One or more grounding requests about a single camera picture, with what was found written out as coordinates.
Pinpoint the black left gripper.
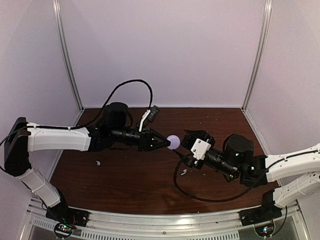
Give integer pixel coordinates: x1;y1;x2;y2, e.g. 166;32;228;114
110;125;171;152

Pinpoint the purple round charging case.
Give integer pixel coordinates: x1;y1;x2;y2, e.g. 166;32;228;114
166;135;181;150

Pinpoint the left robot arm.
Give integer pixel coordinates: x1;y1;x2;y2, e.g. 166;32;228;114
1;102;171;222

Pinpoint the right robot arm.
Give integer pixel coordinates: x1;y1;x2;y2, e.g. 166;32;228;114
181;130;320;221

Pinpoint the right circuit board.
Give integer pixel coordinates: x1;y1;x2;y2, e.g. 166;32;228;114
254;223;275;238

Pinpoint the circuit board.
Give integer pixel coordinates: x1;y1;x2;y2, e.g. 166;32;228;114
254;223;275;238
53;222;75;239

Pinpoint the left circuit board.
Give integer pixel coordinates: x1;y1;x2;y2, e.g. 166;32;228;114
53;222;75;239

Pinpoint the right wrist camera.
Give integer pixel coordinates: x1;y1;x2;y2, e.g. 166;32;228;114
181;133;216;161

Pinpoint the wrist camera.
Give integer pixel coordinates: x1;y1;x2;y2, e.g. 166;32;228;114
181;133;216;161
138;105;160;132

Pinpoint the right black camera cable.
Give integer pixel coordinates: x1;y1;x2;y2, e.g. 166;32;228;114
172;149;266;203

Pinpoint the black camera cable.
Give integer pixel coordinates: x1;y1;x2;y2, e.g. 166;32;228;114
74;79;154;128
172;149;266;203

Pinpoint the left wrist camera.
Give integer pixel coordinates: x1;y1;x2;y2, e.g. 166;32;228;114
138;105;160;132

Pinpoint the left black camera cable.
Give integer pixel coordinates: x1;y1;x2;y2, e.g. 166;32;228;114
74;79;154;128

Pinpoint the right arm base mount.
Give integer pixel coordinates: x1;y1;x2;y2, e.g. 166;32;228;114
239;206;282;227

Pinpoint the front aluminium rail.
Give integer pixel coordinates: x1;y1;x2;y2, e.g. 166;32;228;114
18;199;311;240

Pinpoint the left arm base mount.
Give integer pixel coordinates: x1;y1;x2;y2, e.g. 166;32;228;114
45;206;89;227

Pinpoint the right aluminium frame post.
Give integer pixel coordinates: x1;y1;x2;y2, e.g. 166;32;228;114
241;0;273;112

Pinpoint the aluminium frame post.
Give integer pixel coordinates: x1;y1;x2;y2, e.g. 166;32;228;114
241;0;273;112
52;0;84;112

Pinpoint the left aluminium frame post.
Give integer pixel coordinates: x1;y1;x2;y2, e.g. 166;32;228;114
52;0;84;112

